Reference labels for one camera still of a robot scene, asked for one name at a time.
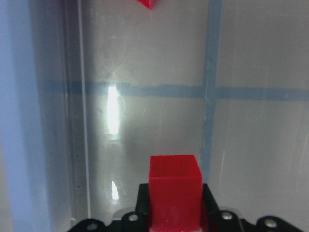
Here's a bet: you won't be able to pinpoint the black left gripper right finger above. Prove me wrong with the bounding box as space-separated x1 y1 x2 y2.
201 184 301 232

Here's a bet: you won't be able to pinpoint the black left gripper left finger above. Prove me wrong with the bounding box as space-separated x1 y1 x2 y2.
70 183 150 232

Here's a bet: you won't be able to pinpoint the red block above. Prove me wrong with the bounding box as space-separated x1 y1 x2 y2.
137 0 158 10
149 155 202 232

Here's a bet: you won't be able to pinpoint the clear plastic storage box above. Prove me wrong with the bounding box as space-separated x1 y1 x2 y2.
0 0 309 232

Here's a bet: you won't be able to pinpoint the red block in cluster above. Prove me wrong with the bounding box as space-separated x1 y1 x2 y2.
137 0 158 10

